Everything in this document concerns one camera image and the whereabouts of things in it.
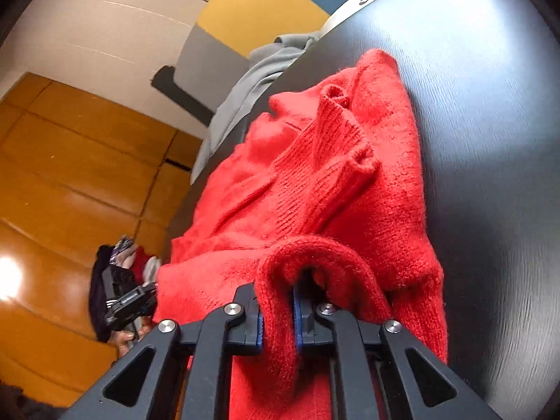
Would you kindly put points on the grey garment on sofa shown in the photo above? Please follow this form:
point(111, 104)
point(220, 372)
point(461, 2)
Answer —
point(267, 63)

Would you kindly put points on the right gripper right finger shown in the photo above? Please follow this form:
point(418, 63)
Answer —
point(324, 329)

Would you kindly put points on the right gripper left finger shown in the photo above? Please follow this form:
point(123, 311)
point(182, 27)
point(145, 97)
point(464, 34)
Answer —
point(232, 329)

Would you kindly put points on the grey yellow blue sofa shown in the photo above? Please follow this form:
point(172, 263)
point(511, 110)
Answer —
point(217, 50)

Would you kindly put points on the person left hand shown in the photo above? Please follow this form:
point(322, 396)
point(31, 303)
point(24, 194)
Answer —
point(122, 340)

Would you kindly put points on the red knit sweater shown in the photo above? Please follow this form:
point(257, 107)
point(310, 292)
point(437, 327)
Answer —
point(327, 180)

